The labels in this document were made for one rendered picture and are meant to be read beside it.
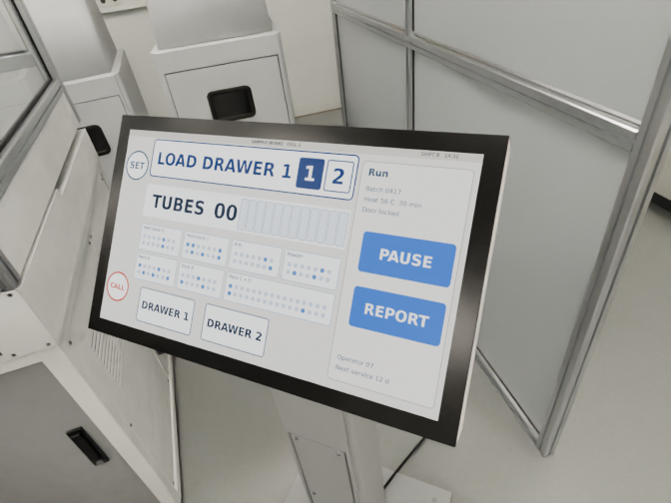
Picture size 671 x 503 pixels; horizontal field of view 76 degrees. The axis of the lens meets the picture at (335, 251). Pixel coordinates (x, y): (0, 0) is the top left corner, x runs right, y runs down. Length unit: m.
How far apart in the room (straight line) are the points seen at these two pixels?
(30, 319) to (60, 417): 0.30
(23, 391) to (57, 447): 0.20
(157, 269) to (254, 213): 0.16
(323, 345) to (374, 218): 0.15
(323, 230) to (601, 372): 1.50
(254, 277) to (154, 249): 0.16
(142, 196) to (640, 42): 0.82
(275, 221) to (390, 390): 0.23
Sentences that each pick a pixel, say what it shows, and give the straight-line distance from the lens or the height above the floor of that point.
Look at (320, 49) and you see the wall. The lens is 4.06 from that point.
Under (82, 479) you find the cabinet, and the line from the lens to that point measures 1.37.
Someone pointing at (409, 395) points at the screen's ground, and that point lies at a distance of 0.47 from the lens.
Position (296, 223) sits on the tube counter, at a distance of 0.50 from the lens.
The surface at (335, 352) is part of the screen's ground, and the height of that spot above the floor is 1.01.
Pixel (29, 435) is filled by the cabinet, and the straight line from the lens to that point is 1.22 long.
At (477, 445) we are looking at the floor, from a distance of 1.59.
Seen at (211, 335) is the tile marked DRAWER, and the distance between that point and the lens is 0.57.
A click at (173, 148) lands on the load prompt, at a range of 0.63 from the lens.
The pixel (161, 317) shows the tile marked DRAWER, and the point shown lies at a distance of 0.62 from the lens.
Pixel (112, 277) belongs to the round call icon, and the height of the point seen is 1.02.
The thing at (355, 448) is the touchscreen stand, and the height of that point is 0.63.
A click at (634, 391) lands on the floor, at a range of 1.85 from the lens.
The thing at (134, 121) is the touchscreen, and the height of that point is 1.19.
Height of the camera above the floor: 1.38
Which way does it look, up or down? 37 degrees down
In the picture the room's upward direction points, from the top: 8 degrees counter-clockwise
